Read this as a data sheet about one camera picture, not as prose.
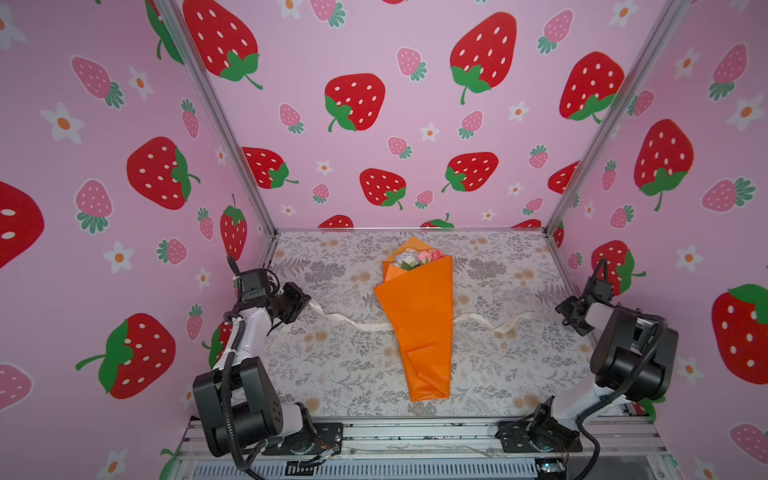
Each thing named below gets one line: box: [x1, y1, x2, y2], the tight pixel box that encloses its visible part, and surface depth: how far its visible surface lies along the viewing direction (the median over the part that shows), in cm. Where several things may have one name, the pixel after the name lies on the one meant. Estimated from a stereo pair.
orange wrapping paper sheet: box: [374, 236, 454, 403], surface depth 93 cm
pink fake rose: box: [418, 249, 444, 264], surface depth 109 cm
